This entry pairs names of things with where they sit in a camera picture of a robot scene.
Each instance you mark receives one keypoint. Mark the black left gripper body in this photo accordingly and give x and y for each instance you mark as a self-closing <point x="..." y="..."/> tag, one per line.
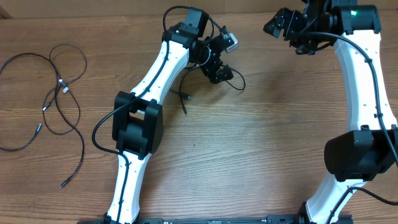
<point x="208" y="61"/>

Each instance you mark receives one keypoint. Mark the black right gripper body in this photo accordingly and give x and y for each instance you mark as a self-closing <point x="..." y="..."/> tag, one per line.
<point x="307" y="45"/>

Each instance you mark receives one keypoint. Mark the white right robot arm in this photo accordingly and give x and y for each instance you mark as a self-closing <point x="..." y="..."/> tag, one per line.
<point x="369" y="145"/>

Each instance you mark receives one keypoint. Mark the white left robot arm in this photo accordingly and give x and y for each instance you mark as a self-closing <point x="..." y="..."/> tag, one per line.
<point x="137" y="127"/>

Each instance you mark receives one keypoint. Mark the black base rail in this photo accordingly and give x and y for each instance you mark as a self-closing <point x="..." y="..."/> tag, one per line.
<point x="214" y="220"/>

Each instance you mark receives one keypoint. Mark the brown cardboard wall panel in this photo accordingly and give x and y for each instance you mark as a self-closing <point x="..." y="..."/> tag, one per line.
<point x="27" y="9"/>

